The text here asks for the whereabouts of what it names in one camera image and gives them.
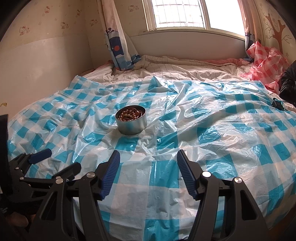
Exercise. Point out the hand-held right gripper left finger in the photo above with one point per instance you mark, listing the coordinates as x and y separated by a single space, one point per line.
111 171

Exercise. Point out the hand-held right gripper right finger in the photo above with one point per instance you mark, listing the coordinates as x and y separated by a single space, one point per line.
187 173

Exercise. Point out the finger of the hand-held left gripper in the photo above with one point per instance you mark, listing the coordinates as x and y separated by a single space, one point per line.
71 170
40 155

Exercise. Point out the round metal tin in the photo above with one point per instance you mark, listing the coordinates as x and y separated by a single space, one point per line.
131 127

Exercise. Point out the person's left hand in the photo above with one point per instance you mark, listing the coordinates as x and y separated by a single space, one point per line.
18 219

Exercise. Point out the blue checked plastic sheet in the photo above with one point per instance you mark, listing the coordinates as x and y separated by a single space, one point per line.
208 129

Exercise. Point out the striped beige bedsheet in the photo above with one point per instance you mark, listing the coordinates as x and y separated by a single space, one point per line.
173 67

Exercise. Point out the small black device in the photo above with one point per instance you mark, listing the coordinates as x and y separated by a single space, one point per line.
277 104

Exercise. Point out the pink blanket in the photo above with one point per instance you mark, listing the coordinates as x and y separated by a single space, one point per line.
226 61

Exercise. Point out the blue patterned pillow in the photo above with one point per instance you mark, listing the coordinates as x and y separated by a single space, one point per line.
115 46

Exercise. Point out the black plastic bag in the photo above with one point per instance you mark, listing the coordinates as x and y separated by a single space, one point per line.
289 85

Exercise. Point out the pink checked plastic sheet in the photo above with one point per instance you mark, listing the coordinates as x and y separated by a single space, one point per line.
266 60

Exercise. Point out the pink curtain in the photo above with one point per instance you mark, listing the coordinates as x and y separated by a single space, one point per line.
248 27

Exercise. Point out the window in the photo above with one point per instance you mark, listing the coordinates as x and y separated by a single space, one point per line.
180 14

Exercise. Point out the brown tree wall decal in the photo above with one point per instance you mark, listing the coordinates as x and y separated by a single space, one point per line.
277 32

